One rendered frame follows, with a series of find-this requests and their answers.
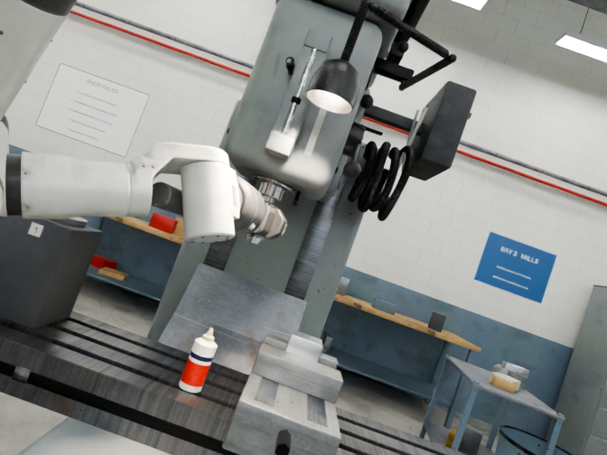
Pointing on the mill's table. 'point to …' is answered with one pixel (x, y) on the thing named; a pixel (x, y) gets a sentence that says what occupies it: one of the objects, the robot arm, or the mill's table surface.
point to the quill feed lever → (353, 150)
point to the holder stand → (42, 267)
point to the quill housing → (314, 171)
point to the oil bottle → (198, 363)
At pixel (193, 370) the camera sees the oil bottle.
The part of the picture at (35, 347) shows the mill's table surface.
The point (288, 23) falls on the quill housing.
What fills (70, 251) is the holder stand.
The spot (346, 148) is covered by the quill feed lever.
